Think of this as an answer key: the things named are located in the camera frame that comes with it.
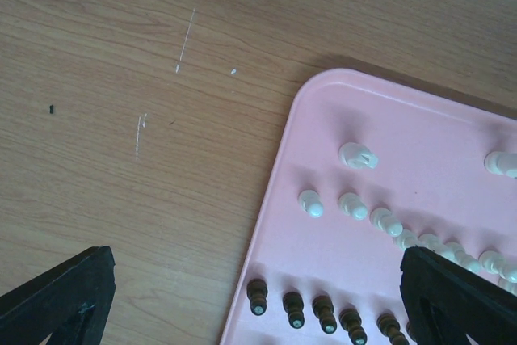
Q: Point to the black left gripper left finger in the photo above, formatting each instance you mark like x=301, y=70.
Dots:
x=68, y=304

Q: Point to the pink plastic tray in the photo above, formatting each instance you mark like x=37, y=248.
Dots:
x=447, y=172

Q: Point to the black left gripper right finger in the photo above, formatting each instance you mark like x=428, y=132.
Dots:
x=447, y=304

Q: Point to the light wooden pawn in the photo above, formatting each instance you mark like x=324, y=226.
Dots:
x=351, y=205
x=384, y=220
x=311, y=203

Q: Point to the dark wooden pawn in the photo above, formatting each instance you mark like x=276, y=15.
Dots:
x=389, y=326
x=323, y=309
x=256, y=291
x=293, y=306
x=351, y=322

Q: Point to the light wooden knight piece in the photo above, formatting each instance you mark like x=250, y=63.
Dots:
x=357, y=156

